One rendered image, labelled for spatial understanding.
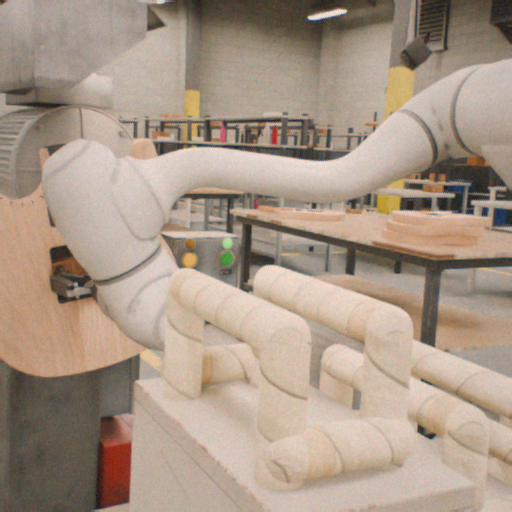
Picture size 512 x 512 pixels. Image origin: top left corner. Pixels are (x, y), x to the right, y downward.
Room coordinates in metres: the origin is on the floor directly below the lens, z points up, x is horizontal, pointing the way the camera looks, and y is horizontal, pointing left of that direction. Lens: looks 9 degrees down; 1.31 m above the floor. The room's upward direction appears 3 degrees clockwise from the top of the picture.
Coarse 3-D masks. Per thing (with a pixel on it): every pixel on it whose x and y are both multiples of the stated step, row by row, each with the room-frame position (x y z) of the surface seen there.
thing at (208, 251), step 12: (168, 240) 1.54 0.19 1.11; (180, 240) 1.52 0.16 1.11; (204, 240) 1.54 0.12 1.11; (216, 240) 1.56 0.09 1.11; (180, 252) 1.51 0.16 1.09; (192, 252) 1.52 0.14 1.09; (204, 252) 1.54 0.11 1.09; (216, 252) 1.56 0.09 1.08; (180, 264) 1.51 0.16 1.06; (204, 264) 1.54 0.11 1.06; (216, 264) 1.56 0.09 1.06; (216, 276) 1.56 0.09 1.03; (228, 276) 1.57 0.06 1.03
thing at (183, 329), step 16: (176, 304) 0.58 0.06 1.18; (176, 320) 0.58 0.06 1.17; (192, 320) 0.58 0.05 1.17; (176, 336) 0.58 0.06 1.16; (192, 336) 0.58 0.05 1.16; (176, 352) 0.58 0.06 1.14; (192, 352) 0.58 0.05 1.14; (176, 368) 0.58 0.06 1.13; (192, 368) 0.58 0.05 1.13; (176, 384) 0.58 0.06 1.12; (192, 384) 0.58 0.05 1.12; (176, 400) 0.58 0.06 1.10
